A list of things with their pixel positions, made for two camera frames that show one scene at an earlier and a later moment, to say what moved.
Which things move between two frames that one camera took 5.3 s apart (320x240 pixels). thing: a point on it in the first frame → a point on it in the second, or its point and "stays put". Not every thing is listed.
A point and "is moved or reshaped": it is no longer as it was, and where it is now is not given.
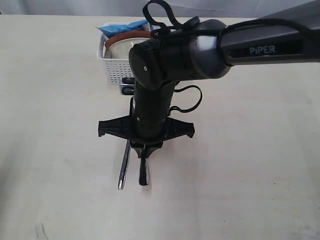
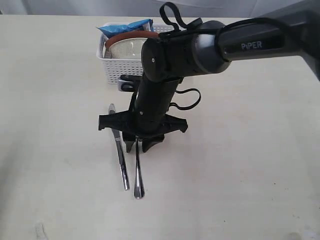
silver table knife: (124, 168) is moved or reshaped
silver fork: (143, 177) → (139, 190)
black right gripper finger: (149, 150) → (147, 144)
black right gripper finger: (139, 151) → (129, 145)
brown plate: (139, 34) stays put
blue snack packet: (107, 30) stays put
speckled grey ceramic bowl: (120, 49) stays put
